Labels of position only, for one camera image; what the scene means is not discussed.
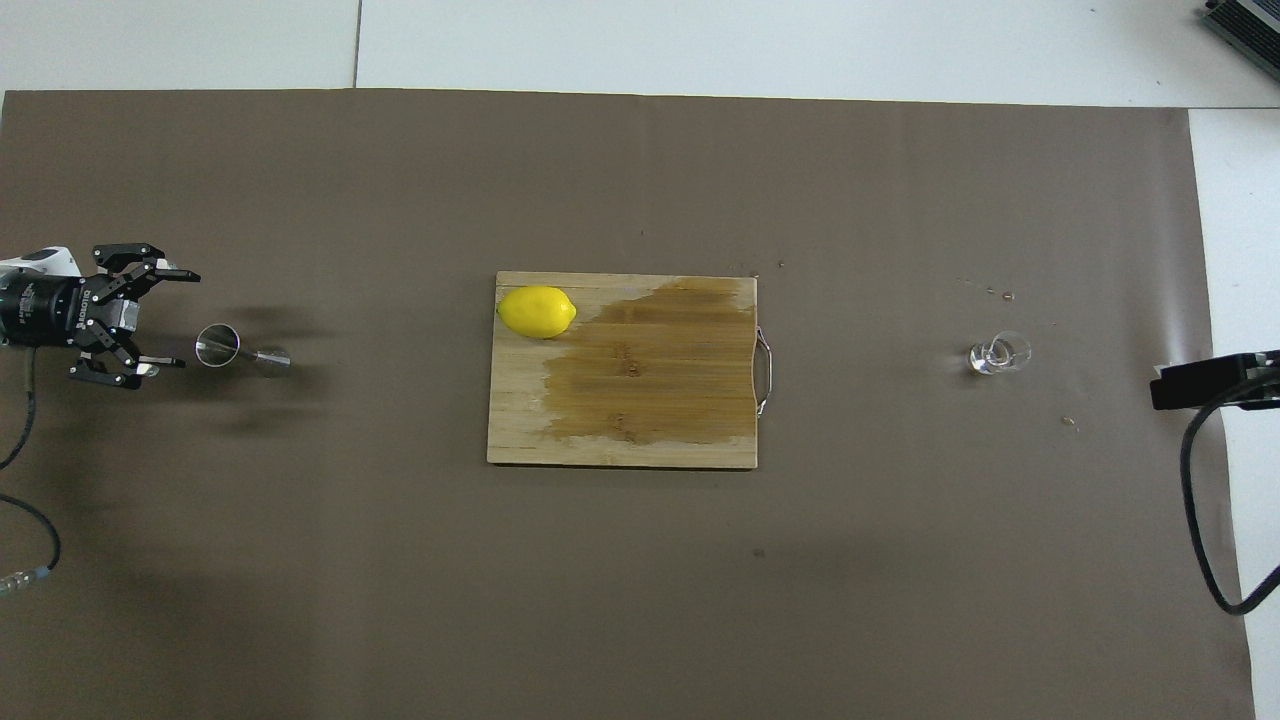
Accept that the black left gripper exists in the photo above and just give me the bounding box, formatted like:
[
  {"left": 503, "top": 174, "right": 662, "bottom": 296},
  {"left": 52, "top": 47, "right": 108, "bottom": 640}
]
[{"left": 0, "top": 243, "right": 201, "bottom": 389}]

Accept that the steel double jigger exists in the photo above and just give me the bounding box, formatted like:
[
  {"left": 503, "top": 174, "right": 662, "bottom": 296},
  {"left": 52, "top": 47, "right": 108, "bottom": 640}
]
[{"left": 195, "top": 323, "right": 293, "bottom": 379}]

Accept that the small clear glass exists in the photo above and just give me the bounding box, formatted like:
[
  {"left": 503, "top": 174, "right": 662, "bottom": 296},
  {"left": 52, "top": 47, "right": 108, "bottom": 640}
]
[{"left": 966, "top": 331, "right": 1032, "bottom": 377}]

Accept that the brown paper table mat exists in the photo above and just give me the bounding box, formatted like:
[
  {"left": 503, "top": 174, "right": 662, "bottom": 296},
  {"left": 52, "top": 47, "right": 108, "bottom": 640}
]
[{"left": 0, "top": 88, "right": 1256, "bottom": 720}]

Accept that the grey finned metal device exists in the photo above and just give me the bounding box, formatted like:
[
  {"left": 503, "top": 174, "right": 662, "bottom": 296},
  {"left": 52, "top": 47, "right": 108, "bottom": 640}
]
[{"left": 1203, "top": 0, "right": 1280, "bottom": 83}]

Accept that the yellow lemon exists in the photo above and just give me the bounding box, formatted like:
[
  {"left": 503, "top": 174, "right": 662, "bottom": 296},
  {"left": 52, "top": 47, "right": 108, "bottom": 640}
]
[{"left": 497, "top": 285, "right": 578, "bottom": 340}]

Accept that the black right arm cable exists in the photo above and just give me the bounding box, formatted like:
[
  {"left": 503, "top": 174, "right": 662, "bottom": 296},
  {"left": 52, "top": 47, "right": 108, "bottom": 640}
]
[{"left": 1180, "top": 375, "right": 1280, "bottom": 616}]

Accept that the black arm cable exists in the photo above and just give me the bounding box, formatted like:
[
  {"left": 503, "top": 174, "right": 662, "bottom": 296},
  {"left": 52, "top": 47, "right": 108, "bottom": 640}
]
[
  {"left": 0, "top": 345, "right": 63, "bottom": 599},
  {"left": 1180, "top": 375, "right": 1280, "bottom": 616}
]

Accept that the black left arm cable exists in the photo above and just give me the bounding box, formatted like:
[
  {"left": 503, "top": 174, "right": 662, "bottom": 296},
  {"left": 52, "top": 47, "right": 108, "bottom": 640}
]
[{"left": 0, "top": 345, "right": 63, "bottom": 599}]

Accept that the wooden cutting board, metal handle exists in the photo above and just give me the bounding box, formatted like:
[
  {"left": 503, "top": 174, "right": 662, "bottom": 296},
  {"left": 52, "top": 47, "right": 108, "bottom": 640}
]
[{"left": 487, "top": 271, "right": 774, "bottom": 470}]

